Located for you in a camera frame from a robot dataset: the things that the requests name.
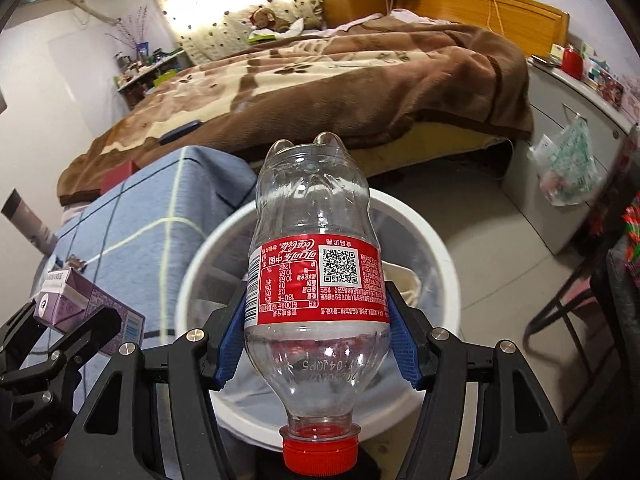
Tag pink pillow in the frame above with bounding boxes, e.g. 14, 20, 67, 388
389, 8, 452, 27

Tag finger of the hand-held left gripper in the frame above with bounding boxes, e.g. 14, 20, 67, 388
0, 300, 48, 363
10, 304, 124, 408

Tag purple drink carton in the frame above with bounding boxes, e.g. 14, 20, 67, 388
32, 267, 147, 357

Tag red jar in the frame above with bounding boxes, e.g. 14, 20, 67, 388
562, 44, 585, 80

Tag bed with brown blanket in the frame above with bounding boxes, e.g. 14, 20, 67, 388
57, 12, 534, 207

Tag dark blue phone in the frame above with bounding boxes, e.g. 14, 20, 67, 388
159, 119, 202, 143

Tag black metal chair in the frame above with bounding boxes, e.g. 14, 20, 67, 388
521, 232, 640, 428

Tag printed boxes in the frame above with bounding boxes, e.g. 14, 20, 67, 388
582, 42, 627, 112

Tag purple decorative branches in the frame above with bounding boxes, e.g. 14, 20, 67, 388
104, 5, 152, 50

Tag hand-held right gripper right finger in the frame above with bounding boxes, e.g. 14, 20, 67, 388
384, 280, 574, 480

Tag grey rolled tube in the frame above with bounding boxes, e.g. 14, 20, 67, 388
0, 188, 59, 257

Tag white plastic bin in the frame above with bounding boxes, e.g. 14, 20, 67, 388
175, 187, 462, 452

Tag hanging clear plastic bag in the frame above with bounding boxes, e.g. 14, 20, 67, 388
529, 114, 604, 209

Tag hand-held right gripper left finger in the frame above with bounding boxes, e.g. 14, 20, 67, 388
52, 280, 249, 480

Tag cluttered white shelf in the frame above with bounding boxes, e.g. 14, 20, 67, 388
112, 47, 187, 109

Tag wooden bed headboard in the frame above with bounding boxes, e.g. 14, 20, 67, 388
414, 0, 571, 62

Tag spotted window curtain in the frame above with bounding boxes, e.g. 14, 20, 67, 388
141, 0, 327, 67

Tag dark red box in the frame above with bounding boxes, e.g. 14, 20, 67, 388
99, 160, 142, 194

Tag grey cabinet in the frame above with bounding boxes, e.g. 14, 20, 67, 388
499, 54, 640, 257

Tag clear bottle red label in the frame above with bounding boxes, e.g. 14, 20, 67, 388
243, 131, 392, 474

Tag brown teddy bear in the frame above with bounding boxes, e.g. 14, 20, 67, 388
250, 7, 292, 34

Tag colourful striped cloth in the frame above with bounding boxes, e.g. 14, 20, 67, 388
620, 199, 640, 278

